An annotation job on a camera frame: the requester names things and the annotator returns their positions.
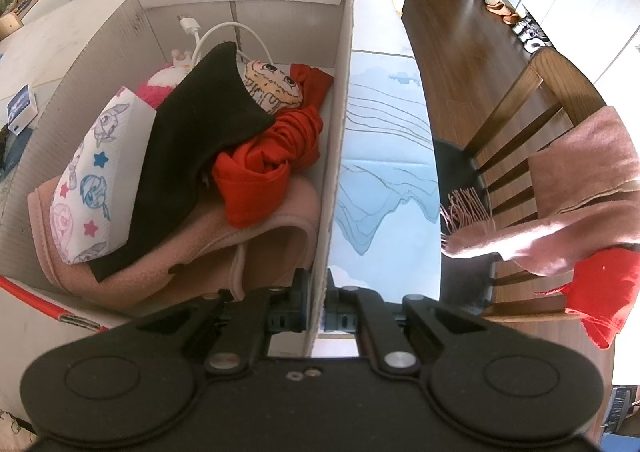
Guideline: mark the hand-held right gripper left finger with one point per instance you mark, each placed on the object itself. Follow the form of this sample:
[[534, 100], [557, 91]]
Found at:
[[301, 304]]

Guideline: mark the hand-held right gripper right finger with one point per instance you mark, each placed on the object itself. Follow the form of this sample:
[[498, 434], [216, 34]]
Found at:
[[330, 307]]

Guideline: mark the pink fleece hat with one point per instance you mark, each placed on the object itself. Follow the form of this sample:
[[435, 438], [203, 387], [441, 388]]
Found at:
[[280, 242]]

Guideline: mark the red cloth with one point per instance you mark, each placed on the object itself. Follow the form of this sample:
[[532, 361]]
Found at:
[[260, 172]]

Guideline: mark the black cloth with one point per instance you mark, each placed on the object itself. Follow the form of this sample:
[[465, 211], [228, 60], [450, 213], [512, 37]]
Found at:
[[190, 122]]

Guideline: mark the cartoon face plush doll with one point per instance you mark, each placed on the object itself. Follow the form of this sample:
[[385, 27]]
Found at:
[[272, 84]]

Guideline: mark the cartoon printed tissue pack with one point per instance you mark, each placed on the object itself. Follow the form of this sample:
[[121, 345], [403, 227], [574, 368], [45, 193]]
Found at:
[[95, 182]]

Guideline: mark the pink plush ball toy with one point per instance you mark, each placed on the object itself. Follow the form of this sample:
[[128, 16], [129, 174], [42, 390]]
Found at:
[[160, 82]]

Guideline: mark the red white cardboard box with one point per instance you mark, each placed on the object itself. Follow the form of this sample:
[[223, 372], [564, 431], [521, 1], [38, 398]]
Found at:
[[75, 57]]

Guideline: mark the light blue printed placemat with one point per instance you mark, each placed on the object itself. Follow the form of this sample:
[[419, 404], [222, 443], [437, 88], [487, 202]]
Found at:
[[385, 157]]

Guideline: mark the black seat cushion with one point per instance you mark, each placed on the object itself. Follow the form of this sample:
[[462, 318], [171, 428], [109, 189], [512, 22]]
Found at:
[[455, 172]]

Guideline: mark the red garment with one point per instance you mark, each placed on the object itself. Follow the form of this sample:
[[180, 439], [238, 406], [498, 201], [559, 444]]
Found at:
[[605, 292]]

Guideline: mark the pink fringed scarf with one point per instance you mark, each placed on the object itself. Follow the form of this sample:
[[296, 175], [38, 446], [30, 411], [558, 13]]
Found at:
[[590, 182]]

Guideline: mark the wooden chair with scarf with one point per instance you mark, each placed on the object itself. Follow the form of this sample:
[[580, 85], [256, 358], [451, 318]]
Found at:
[[550, 82]]

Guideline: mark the row of shoes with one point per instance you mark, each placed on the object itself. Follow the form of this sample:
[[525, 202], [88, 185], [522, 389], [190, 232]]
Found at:
[[520, 24]]

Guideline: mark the small white blue box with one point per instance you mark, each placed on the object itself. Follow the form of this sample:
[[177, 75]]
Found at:
[[20, 109]]

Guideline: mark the tall white cabinet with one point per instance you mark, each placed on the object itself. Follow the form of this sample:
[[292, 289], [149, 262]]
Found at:
[[575, 7]]

